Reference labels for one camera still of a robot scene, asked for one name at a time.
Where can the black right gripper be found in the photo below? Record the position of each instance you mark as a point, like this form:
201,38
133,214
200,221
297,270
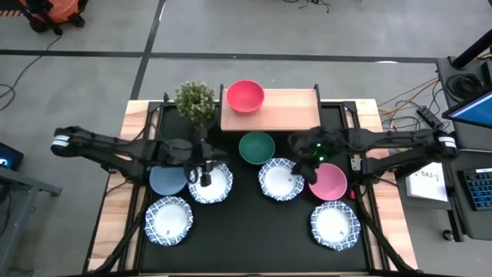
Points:
313,148

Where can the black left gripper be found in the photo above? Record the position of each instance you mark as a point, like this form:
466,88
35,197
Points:
196,152

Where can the blue patterned paper plate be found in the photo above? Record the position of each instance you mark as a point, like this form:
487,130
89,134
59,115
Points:
169,221
220,189
278,181
333,225

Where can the pink bowl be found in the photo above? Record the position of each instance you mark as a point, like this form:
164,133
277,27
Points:
330,184

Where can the blue bowl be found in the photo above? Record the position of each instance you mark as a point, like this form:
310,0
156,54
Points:
167,181

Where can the green bowl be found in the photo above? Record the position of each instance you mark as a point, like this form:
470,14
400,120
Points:
256,148

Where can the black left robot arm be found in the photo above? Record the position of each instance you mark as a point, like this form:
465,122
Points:
115,148

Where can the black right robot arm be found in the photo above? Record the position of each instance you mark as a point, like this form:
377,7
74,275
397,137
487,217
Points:
384,140

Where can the wooden shelf with black legs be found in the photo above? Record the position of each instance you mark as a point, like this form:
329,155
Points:
288,109

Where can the black table mat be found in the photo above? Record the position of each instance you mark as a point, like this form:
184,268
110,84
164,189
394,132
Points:
250,231

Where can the small potted green plant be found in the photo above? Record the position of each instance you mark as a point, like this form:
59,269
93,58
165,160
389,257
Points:
195,101

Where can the red bowl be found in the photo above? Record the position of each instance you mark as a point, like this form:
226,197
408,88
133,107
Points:
245,96

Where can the white paper sheet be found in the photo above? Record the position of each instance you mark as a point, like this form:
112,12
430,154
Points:
426,182

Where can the black power strip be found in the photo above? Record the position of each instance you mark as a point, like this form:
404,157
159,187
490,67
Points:
428,117

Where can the black caster wheel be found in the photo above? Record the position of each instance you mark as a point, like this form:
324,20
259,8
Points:
447,235

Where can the grey desk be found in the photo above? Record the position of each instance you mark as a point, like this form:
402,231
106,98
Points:
471,223

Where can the black keyboard with blue keys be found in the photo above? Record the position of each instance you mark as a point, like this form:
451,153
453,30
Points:
480,188

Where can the computer monitor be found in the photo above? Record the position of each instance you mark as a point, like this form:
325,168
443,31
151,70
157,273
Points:
474,111

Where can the grey metal cart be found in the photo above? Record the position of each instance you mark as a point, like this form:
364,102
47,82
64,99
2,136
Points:
15,200

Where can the black device with blue light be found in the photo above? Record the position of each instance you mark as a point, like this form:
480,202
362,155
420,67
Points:
8,155

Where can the black pole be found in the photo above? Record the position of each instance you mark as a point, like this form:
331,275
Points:
474,48

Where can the orange shop vacuum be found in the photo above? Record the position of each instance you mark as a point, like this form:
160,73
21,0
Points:
61,9

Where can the silver metal bracket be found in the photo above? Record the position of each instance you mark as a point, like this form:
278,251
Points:
356,163

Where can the black metal rig frame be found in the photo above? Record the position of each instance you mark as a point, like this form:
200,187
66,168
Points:
123,241

